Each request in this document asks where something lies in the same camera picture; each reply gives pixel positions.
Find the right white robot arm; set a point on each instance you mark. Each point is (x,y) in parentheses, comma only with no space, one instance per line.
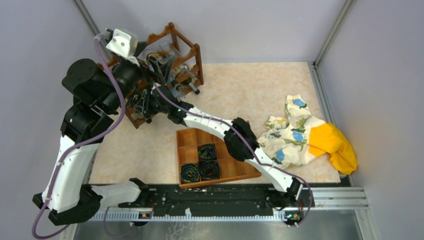
(239,139)

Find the rolled dark blue tie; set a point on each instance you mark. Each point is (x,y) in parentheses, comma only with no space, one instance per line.
(209,170)

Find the wooden compartment tray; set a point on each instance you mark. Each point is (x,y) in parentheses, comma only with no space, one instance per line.
(188,141)

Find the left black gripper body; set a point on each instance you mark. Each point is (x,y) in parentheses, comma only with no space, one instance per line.
(156,71)

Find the clear glass bottle back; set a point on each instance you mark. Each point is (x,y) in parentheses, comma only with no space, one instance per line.
(171,52)

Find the yellow cloth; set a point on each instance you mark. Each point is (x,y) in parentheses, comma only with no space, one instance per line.
(328,139)

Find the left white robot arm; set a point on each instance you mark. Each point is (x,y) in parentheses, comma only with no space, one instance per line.
(98,93)

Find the rolled dark green tie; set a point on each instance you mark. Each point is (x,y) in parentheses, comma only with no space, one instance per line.
(189,173)

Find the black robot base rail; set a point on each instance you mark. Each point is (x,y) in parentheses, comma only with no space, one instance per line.
(233,203)

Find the dinosaur print white cloth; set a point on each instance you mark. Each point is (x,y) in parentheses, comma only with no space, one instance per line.
(287,139)

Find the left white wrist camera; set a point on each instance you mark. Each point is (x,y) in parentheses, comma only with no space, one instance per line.
(124,44)

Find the dark wine bottle beige label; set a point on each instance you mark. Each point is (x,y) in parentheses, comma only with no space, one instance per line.
(188,81)

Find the brown wooden wine rack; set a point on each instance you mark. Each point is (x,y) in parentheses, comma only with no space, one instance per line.
(191,53)

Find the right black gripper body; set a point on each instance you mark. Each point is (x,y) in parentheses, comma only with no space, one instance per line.
(146,109)

